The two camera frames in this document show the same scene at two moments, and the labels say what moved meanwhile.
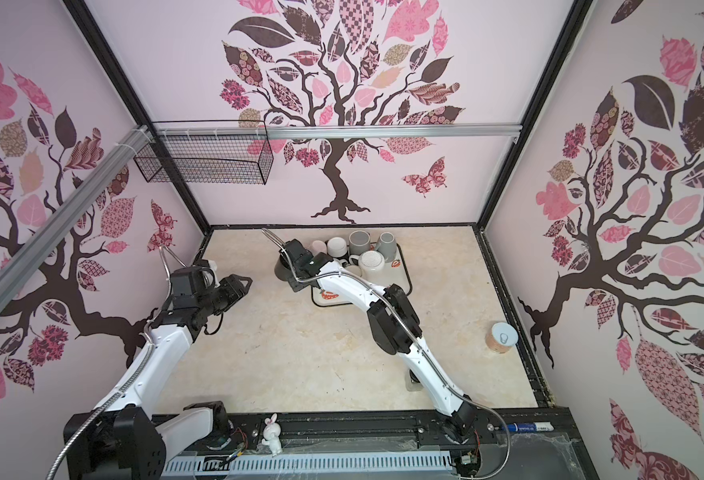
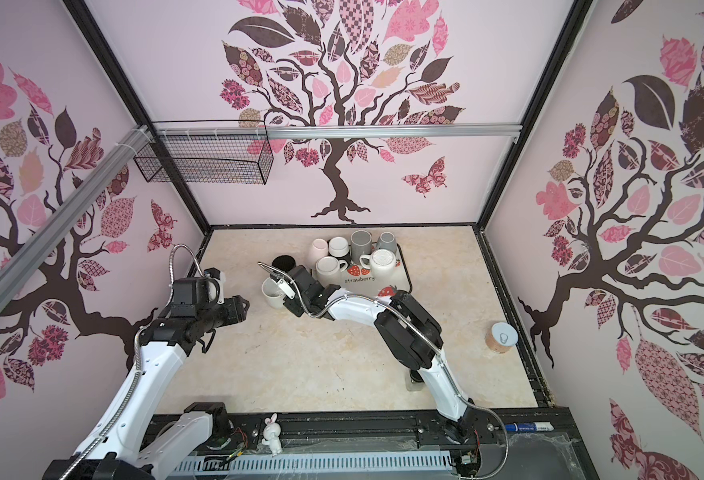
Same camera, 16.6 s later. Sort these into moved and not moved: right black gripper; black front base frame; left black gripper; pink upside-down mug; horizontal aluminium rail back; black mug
Moved: left black gripper; right black gripper
Not moved: black mug; horizontal aluminium rail back; black front base frame; pink upside-down mug
